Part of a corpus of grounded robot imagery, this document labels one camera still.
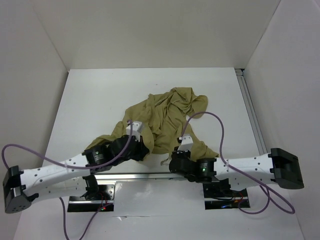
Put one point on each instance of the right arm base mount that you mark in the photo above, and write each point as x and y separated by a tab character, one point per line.
217	196

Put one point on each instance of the aluminium rail front edge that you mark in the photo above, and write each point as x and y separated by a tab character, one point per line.
125	177

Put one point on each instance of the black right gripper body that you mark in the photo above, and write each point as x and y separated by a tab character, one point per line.
186	155

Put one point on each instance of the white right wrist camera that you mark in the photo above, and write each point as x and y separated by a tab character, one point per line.
186	143

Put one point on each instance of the khaki zip-up jacket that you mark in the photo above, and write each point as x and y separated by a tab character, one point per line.
164	119

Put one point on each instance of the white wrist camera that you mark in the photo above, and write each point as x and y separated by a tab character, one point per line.
134	128
186	143

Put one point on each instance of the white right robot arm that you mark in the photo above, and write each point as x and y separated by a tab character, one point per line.
277	167

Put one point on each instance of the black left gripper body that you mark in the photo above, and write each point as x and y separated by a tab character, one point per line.
136	153

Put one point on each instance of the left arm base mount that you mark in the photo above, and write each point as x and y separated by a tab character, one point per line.
98	194

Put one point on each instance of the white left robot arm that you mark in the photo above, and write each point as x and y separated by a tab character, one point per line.
73	177

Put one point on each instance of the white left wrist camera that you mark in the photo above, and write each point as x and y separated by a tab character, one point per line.
134	128

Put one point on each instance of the aluminium rail right side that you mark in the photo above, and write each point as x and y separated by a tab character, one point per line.
251	111

